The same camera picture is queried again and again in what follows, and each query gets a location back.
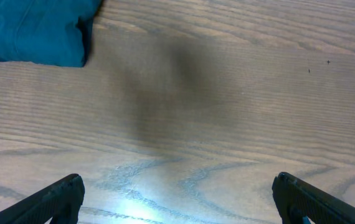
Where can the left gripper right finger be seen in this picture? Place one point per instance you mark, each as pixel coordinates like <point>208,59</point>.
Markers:
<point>298,202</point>

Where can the folded navy blue shorts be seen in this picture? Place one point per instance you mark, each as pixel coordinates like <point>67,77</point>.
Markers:
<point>49,32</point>

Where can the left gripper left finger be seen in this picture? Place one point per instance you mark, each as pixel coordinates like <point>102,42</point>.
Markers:
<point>59,203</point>

